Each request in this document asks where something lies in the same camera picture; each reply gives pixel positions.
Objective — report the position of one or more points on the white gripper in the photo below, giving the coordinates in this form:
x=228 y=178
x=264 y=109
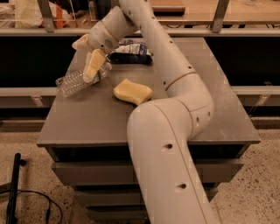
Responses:
x=98 y=38

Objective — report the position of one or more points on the clear plastic water bottle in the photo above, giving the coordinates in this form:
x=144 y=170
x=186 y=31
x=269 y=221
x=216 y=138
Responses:
x=72 y=83

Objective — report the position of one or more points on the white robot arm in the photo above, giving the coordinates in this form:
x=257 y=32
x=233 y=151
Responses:
x=158 y=130

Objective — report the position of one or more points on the blue white snack bag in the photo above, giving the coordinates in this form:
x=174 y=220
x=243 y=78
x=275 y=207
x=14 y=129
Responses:
x=131 y=52

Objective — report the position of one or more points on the yellow sponge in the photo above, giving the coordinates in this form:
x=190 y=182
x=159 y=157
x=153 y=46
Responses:
x=132 y=92

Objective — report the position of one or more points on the white orange plastic bag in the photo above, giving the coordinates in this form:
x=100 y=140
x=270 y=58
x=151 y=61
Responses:
x=28 y=14

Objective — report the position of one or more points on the middle grey drawer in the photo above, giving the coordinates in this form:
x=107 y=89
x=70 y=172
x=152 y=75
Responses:
x=110 y=197

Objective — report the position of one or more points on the grey drawer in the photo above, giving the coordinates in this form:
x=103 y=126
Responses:
x=115 y=213
x=121 y=172
x=110 y=197

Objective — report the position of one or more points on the bottom grey drawer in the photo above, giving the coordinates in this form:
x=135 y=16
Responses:
x=115 y=213

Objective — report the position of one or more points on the top grey drawer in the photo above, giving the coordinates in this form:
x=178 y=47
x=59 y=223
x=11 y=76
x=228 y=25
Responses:
x=121 y=172

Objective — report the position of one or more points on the black stand leg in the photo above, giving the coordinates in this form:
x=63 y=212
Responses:
x=11 y=207

